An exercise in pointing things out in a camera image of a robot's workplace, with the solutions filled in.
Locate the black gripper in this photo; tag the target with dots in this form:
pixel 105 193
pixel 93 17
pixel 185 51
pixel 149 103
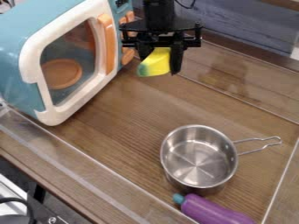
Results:
pixel 159 31

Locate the yellow toy banana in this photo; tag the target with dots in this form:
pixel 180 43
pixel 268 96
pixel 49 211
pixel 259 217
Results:
pixel 156 63

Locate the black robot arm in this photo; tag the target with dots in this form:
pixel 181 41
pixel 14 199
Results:
pixel 163 8

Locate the blue toy microwave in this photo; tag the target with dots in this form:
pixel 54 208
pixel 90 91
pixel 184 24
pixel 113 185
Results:
pixel 42 30

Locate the blue grey sofa background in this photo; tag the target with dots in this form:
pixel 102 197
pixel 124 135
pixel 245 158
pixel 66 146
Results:
pixel 252 22

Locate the orange microwave turntable plate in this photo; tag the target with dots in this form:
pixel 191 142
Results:
pixel 61 73

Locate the purple toy eggplant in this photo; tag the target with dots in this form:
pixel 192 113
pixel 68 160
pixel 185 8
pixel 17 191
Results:
pixel 207 212

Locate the silver pot with wire handle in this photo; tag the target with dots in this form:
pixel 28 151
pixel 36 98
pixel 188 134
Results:
pixel 199 157

